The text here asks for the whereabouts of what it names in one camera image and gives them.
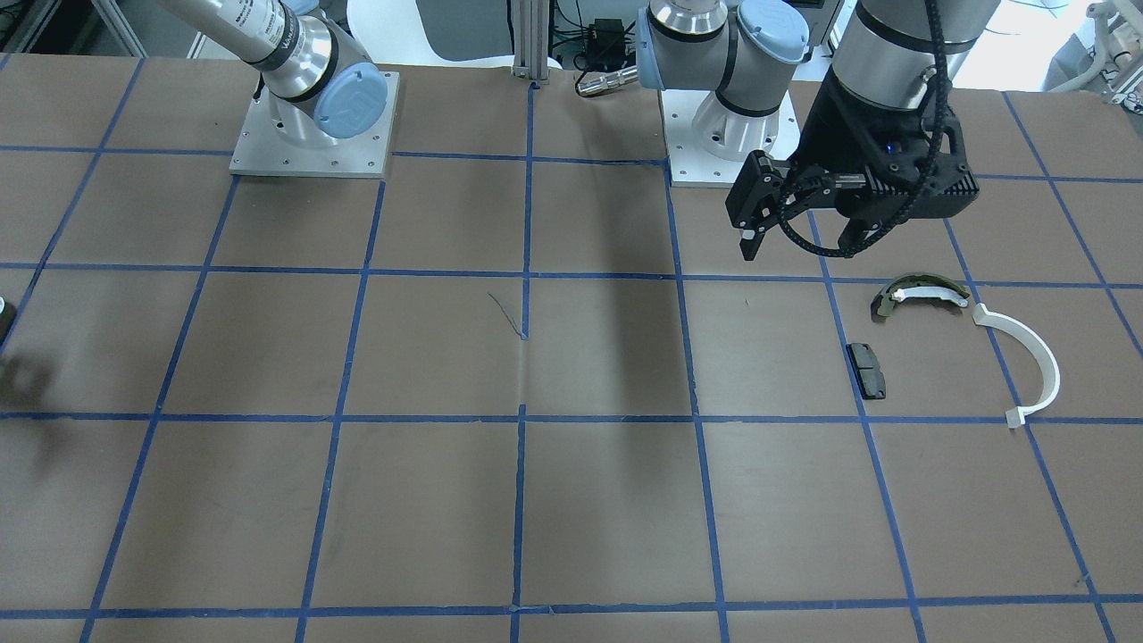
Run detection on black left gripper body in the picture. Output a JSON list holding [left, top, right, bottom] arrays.
[[789, 71, 980, 224]]

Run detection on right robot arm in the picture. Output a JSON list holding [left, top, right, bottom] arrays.
[[160, 1, 387, 139]]

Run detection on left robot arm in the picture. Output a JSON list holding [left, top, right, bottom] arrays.
[[636, 1, 997, 262]]

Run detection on olive curved brake shoe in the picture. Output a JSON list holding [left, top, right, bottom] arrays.
[[870, 272, 972, 322]]

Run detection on dark grey brake pad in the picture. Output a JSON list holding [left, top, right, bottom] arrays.
[[846, 341, 887, 400]]

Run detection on silver metal connector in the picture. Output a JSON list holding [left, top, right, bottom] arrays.
[[575, 66, 639, 98]]

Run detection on white curved plastic part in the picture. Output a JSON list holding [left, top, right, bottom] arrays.
[[972, 302, 1062, 429]]

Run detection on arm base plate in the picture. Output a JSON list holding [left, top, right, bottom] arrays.
[[660, 90, 800, 188], [229, 70, 401, 179]]

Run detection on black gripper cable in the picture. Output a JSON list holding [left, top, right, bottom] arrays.
[[777, 0, 952, 260]]

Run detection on aluminium frame post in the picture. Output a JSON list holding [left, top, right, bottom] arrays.
[[509, 0, 550, 86]]

